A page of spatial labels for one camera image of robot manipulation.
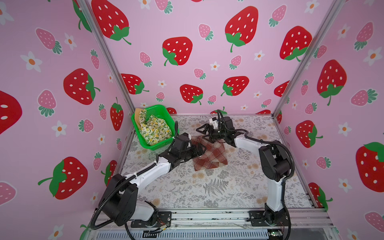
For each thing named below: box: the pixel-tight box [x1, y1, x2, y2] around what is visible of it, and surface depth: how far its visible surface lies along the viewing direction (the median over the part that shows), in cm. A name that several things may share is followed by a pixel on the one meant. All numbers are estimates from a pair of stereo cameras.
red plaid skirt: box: [191, 135, 228, 172], surface depth 95 cm
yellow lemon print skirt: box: [139, 109, 172, 146], surface depth 103 cm
